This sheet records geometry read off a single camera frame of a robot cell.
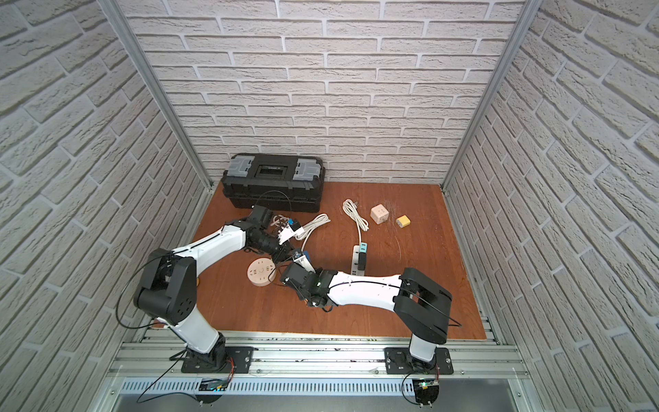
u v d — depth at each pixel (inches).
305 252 37.6
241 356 29.3
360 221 40.6
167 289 18.2
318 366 29.2
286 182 38.2
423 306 17.6
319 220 41.8
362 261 34.2
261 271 35.3
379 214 40.6
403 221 41.0
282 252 29.9
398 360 29.1
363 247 35.7
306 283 24.4
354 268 35.4
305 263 29.1
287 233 31.2
